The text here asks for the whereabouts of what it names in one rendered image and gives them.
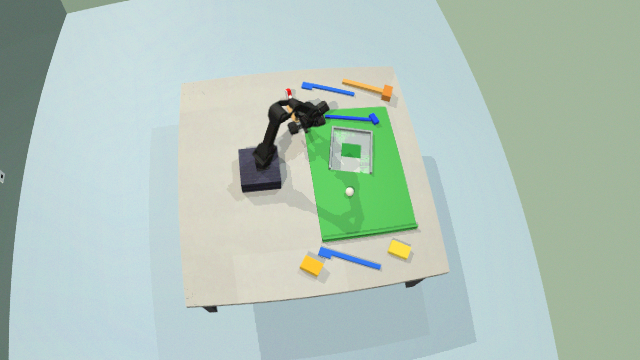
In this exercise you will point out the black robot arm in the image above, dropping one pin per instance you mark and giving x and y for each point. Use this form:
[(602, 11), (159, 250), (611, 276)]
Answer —
[(277, 115)]

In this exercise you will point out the green flat mat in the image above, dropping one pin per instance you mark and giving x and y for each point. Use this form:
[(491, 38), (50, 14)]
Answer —
[(380, 201)]

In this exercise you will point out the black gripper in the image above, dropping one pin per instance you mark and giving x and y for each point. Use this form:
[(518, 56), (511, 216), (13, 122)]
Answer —
[(293, 128)]

